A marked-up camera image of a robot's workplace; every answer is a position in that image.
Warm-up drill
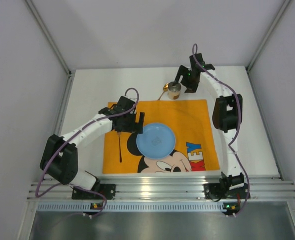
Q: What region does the gold fork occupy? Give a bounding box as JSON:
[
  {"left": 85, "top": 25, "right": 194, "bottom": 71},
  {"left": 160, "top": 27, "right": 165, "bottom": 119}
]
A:
[{"left": 117, "top": 131, "right": 123, "bottom": 163}]

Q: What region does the gold spoon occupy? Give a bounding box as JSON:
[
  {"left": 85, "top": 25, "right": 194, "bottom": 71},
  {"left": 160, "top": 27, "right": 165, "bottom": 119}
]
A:
[{"left": 157, "top": 83, "right": 169, "bottom": 101}]

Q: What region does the blue plate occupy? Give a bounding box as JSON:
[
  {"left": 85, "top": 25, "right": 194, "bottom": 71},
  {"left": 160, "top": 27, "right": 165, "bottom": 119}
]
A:
[{"left": 136, "top": 123, "right": 177, "bottom": 160}]

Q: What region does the orange Mickey Mouse placemat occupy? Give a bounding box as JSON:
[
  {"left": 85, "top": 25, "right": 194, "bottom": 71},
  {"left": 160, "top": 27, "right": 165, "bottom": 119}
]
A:
[{"left": 103, "top": 100, "right": 221, "bottom": 174}]

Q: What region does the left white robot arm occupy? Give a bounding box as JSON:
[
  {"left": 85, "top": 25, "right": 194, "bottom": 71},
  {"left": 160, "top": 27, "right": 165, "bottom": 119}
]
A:
[{"left": 40, "top": 96, "right": 145, "bottom": 191}]

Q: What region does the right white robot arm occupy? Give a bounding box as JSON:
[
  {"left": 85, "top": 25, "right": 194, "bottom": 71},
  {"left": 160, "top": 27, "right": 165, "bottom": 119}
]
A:
[{"left": 174, "top": 53, "right": 245, "bottom": 192}]

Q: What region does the metal cup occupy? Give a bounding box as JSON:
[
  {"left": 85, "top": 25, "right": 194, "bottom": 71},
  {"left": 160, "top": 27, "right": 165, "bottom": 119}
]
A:
[{"left": 167, "top": 82, "right": 182, "bottom": 100}]

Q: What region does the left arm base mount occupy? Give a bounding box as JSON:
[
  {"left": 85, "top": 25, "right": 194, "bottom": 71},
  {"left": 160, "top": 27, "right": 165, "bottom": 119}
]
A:
[{"left": 71, "top": 184, "right": 117, "bottom": 200}]

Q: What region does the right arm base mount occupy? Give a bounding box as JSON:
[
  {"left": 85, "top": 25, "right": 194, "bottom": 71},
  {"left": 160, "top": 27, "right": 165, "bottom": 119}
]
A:
[{"left": 204, "top": 183, "right": 249, "bottom": 202}]

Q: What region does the slotted cable duct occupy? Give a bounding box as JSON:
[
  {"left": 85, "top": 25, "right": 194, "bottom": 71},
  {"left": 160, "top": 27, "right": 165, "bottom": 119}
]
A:
[{"left": 37, "top": 202, "right": 227, "bottom": 213}]

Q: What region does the aluminium rail base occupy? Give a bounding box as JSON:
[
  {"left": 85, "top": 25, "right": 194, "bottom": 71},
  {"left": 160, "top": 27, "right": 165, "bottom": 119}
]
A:
[{"left": 28, "top": 176, "right": 295, "bottom": 201}]

